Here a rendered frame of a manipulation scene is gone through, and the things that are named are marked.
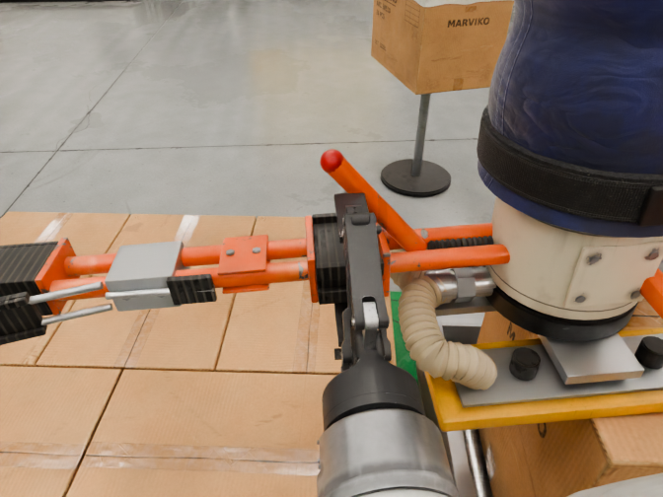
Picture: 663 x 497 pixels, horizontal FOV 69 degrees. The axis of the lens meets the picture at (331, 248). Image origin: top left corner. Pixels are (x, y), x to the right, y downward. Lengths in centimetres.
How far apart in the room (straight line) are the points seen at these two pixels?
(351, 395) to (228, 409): 71
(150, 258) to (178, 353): 63
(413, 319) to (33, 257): 41
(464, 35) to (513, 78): 183
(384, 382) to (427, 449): 5
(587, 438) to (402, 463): 33
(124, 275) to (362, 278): 27
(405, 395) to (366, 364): 3
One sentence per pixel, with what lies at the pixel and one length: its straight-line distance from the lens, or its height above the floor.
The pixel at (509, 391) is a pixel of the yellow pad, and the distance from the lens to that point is 56.
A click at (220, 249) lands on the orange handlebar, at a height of 107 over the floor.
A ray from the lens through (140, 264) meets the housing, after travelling 55.
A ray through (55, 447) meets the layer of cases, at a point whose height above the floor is 54.
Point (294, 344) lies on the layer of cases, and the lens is 113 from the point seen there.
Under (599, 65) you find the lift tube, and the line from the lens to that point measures 42.
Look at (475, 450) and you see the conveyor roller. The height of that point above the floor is 55.
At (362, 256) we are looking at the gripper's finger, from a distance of 37.
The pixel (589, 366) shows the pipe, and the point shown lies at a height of 100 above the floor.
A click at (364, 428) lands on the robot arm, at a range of 32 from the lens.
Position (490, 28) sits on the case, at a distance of 234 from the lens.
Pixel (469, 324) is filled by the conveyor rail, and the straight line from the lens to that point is 114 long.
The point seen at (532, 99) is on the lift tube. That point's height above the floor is 125.
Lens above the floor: 140
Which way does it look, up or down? 38 degrees down
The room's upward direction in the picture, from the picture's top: straight up
